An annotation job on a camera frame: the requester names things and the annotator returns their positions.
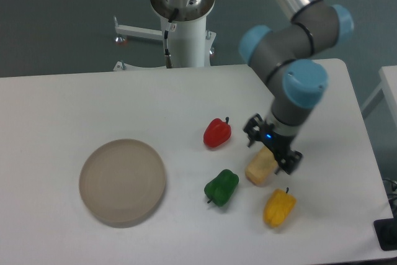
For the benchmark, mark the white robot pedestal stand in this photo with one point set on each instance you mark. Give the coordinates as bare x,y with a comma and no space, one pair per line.
187,43

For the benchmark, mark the beige bread loaf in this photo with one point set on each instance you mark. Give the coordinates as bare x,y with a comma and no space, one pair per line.
261,166

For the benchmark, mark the black box at table edge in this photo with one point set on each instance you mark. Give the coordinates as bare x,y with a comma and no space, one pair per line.
385,230

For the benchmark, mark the yellow bell pepper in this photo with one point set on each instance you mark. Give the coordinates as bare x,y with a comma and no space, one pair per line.
278,207

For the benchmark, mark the red bell pepper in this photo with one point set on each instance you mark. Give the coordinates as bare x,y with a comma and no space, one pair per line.
217,132

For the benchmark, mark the white side table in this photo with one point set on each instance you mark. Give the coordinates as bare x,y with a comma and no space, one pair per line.
386,90

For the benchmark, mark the green bell pepper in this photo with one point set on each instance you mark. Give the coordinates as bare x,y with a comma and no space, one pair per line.
220,189

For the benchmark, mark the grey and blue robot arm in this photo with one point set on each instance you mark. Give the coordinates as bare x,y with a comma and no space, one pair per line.
282,60

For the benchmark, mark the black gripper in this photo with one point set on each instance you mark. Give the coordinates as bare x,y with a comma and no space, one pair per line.
280,145

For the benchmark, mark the beige round plate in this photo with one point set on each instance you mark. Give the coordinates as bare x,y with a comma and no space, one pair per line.
122,182

